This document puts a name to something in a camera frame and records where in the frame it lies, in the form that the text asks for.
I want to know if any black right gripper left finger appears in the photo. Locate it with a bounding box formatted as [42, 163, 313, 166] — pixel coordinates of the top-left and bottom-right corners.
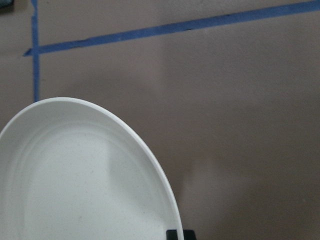
[166, 230, 178, 240]

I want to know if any white round plate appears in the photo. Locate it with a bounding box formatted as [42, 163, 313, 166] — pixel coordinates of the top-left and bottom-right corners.
[0, 97, 184, 240]

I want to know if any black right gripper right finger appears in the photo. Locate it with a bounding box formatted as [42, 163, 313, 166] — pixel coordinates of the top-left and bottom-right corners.
[183, 230, 197, 240]

